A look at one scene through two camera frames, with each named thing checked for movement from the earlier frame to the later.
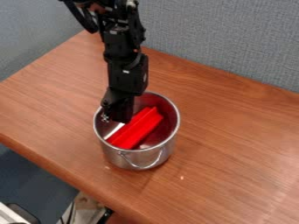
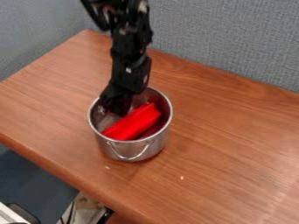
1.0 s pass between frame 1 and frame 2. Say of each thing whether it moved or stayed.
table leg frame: stayed
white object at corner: stayed
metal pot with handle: moved
